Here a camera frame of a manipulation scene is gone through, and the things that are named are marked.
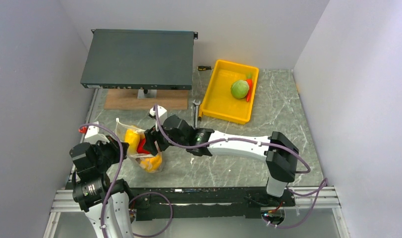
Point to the yellow plastic tray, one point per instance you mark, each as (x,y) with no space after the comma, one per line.
(218,101)

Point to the metal server stand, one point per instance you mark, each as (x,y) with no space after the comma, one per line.
(147,94)

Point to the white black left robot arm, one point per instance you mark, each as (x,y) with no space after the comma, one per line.
(104,203)

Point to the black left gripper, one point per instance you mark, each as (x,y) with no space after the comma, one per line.
(113,145)

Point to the clear spotted zip top bag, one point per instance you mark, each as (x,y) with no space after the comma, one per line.
(120,131)

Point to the aluminium frame rail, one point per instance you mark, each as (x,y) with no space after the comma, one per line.
(319,198)

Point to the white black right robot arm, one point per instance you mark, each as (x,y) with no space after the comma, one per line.
(276,151)

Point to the yellow bell pepper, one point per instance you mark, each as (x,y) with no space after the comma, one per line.
(152,164)

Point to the wooden board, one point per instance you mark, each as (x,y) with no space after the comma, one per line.
(126,99)

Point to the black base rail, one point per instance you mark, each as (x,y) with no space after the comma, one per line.
(205,202)

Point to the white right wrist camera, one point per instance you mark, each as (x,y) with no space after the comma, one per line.
(159,113)

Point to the green cabbage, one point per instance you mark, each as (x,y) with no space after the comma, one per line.
(239,89)

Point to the orange carrot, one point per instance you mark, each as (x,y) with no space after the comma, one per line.
(250,84)

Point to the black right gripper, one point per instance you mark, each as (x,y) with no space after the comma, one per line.
(149,144)

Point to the dark green rack server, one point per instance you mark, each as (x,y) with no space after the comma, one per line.
(140,59)

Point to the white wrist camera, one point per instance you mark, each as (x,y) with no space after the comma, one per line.
(93,134)
(159,113)

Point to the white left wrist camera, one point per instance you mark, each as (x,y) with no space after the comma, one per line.
(93,134)

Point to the yellow handled screwdriver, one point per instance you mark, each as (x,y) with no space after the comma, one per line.
(199,118)

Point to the silver wrench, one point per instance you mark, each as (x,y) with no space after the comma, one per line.
(196,118)

